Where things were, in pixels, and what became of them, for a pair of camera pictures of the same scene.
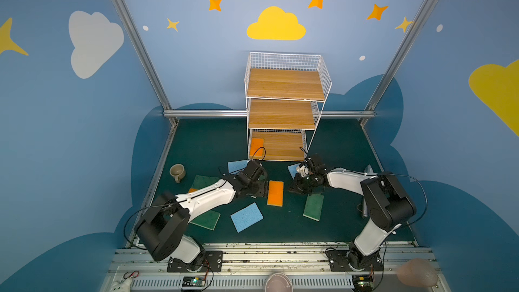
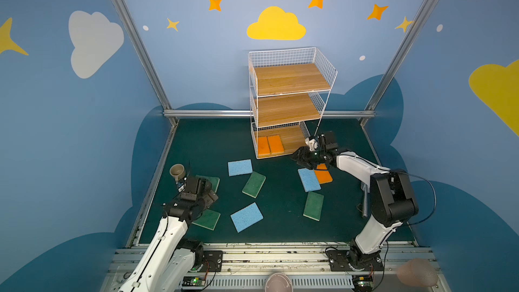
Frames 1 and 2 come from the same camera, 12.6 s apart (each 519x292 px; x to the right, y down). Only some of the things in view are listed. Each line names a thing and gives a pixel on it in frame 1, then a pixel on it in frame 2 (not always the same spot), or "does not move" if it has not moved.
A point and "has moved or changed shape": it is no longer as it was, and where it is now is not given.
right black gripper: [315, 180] to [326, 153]
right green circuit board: [363, 283] does not move
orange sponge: [275, 193] to [276, 144]
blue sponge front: [246, 217] does not move
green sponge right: [313, 206] does not move
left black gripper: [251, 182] to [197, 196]
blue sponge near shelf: [236, 167] does not move
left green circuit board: [193, 281] does not move
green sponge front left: [208, 220] does not move
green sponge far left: [201, 181] does not move
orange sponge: [255, 144] has moved or changed shape
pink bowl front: [278, 282] does not move
